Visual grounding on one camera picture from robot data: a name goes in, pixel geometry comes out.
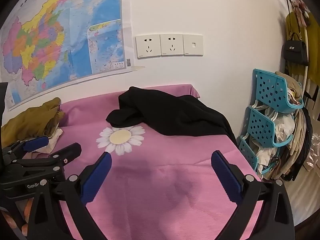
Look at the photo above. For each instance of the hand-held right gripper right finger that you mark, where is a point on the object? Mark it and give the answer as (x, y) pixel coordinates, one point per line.
(226, 178)

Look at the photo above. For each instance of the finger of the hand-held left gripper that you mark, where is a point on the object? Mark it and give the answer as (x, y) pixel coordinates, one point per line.
(67, 153)
(36, 143)

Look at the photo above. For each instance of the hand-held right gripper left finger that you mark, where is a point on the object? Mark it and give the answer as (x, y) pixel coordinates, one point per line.
(96, 180)

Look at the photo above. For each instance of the black garment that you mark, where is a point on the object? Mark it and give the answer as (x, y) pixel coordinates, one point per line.
(175, 112)

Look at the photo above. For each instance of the white clothes in basket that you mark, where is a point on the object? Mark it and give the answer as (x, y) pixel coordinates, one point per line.
(283, 128)

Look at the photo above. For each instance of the beige clothes in basket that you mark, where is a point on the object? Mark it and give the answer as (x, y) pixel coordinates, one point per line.
(292, 85)

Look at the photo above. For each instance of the cream folded garment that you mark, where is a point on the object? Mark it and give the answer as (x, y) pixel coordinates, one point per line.
(55, 138)

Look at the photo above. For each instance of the mustard folded garment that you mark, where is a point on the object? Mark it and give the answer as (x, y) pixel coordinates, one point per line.
(27, 122)

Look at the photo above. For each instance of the teal perforated basket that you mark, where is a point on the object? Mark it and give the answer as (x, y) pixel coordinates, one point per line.
(247, 152)
(260, 127)
(270, 90)

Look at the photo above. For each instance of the pink floral printed blanket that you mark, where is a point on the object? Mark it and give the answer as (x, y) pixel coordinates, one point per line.
(160, 180)

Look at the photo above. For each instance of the beige hanging garments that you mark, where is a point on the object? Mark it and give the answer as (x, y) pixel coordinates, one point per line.
(300, 142)

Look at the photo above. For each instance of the clear plastic bag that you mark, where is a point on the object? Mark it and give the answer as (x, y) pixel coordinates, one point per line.
(313, 152)

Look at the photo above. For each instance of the black handbag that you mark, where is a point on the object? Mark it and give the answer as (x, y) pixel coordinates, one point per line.
(295, 52)

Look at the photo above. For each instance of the mustard hanging sweater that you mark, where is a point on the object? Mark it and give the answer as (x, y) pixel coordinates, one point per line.
(313, 47)

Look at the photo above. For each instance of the pink plush toy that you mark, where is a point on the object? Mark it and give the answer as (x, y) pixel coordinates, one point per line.
(300, 7)

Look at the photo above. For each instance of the colourful wall map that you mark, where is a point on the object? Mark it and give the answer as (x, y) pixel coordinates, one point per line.
(62, 30)

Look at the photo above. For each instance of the white wall socket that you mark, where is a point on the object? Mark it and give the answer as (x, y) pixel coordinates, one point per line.
(148, 46)
(171, 44)

